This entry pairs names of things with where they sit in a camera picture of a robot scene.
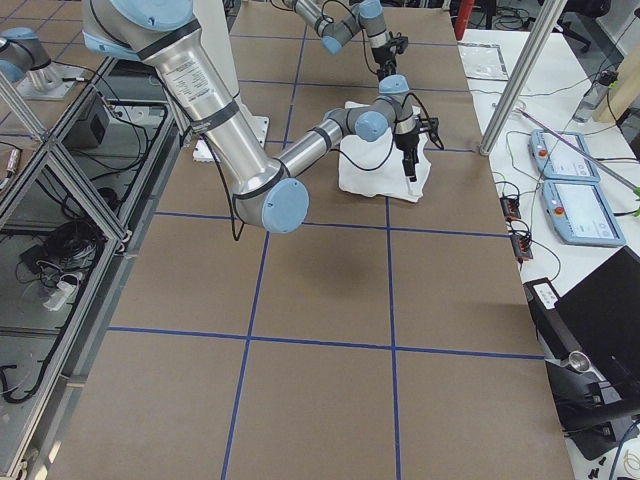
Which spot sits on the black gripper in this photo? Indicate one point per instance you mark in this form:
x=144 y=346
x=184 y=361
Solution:
x=405 y=142
x=383 y=56

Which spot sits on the white long-sleeve printed t-shirt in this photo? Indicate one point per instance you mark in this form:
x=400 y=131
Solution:
x=375 y=168

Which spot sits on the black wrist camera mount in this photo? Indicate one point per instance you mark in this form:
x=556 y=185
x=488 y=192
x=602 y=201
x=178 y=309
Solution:
x=430 y=126

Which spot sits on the aluminium frame post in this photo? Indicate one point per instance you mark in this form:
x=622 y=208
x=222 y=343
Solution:
x=544 y=24

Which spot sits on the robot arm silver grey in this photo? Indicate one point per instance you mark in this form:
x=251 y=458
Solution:
x=365 y=18
x=166 y=35

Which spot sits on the blue-grey teach pendant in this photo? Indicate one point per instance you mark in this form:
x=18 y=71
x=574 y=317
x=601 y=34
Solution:
x=557 y=161
x=581 y=215

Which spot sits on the clear plastic bag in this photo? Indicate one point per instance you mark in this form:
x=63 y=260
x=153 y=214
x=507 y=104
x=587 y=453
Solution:
x=483 y=61

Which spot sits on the black laptop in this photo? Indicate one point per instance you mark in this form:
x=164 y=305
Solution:
x=593 y=328

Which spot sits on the metal reacher grabber tool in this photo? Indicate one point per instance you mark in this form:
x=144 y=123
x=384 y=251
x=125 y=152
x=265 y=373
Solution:
x=627 y=183

